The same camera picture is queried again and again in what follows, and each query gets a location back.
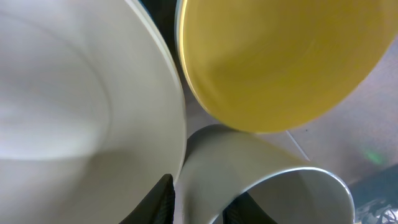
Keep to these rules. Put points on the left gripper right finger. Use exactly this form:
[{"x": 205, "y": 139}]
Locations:
[{"x": 244, "y": 210}]

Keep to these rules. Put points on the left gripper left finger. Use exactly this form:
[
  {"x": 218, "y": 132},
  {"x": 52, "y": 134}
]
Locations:
[{"x": 157, "y": 207}]

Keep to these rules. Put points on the cream cup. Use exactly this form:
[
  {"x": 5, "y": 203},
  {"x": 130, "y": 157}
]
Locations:
[{"x": 223, "y": 163}]

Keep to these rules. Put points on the beige bowl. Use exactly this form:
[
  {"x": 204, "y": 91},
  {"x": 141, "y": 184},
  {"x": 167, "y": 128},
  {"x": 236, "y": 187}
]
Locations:
[{"x": 92, "y": 110}]

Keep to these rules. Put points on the yellow small bowl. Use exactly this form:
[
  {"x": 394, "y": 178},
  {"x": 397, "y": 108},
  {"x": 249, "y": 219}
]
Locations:
[{"x": 264, "y": 66}]

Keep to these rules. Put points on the clear plastic storage bin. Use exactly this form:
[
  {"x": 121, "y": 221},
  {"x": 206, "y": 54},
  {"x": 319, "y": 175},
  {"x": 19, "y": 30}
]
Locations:
[{"x": 359, "y": 136}]

